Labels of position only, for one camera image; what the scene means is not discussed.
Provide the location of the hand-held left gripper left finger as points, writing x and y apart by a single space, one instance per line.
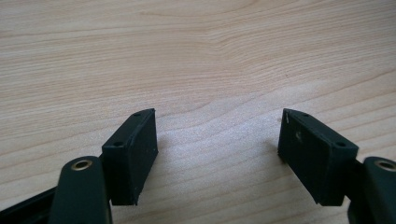
130 161

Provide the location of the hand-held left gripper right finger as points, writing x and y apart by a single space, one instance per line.
314 158

